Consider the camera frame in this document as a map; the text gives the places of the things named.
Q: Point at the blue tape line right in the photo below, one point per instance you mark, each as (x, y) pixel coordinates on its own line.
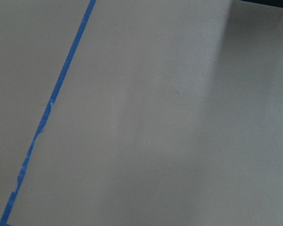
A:
(21, 175)

